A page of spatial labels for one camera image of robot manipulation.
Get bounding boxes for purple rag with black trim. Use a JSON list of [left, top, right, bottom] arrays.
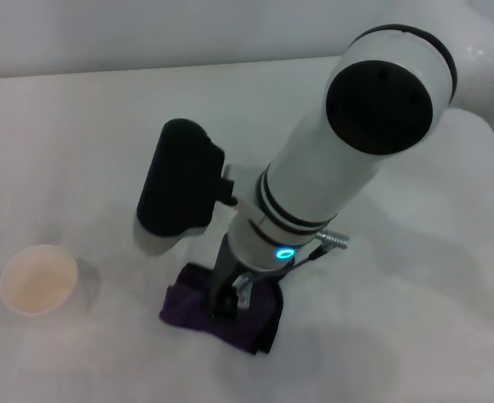
[[158, 262, 286, 356]]

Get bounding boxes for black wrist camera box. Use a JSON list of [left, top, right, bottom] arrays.
[[135, 118, 236, 238]]

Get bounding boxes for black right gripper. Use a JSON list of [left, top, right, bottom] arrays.
[[207, 233, 292, 325]]

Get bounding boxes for silver cable connector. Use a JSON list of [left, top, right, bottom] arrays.
[[313, 228, 352, 249]]

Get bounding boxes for thin black cable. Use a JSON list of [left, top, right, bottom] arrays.
[[286, 246, 324, 276]]

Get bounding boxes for white paper cup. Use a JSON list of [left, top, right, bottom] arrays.
[[0, 243, 80, 317]]

